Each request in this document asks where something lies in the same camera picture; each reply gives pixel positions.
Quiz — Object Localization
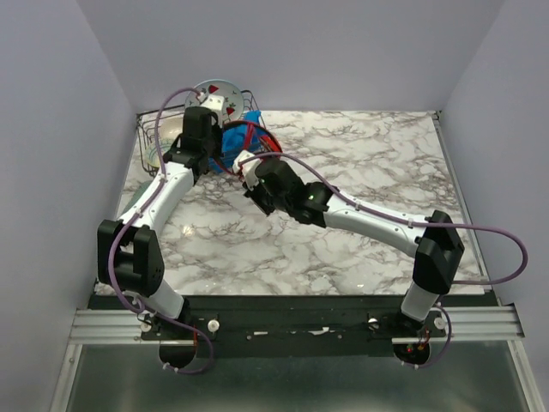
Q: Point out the blue cloth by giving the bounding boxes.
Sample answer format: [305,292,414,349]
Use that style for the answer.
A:
[221,110,263,169]

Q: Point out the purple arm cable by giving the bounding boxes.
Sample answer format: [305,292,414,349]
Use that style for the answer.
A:
[242,152,529,370]
[109,87,215,375]

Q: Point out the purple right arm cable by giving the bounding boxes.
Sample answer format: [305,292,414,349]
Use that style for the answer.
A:
[242,152,529,370]

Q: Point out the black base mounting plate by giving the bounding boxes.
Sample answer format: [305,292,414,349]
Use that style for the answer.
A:
[142,295,445,358]

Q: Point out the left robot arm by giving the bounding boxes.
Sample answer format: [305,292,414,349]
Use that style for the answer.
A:
[97,106,222,339]

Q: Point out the aluminium frame rail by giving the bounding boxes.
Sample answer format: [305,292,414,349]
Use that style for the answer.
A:
[51,306,545,411]

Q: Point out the black wire dish rack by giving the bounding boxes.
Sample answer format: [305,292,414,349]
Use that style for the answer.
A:
[137,89,260,175]

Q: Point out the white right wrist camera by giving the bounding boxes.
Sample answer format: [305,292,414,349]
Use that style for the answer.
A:
[232,150,261,189]

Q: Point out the light green dish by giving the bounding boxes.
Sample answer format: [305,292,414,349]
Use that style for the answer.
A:
[117,180,153,217]

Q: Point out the patterned yellow centre bowl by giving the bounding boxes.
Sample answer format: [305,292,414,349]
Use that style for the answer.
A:
[145,143,165,169]

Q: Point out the red black headphones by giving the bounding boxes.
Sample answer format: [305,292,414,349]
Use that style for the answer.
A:
[214,118,282,174]

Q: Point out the cream bowl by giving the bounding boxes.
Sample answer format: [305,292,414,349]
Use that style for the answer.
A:
[159,118,183,142]

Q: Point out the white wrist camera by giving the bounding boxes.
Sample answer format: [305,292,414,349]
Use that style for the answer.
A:
[201,94,225,126]
[232,150,261,189]

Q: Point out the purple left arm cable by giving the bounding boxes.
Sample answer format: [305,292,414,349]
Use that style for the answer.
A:
[109,87,215,375]

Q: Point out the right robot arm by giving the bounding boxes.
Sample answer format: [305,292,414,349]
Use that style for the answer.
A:
[233,152,464,336]

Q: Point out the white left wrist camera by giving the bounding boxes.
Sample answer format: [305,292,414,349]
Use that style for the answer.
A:
[201,94,225,126]

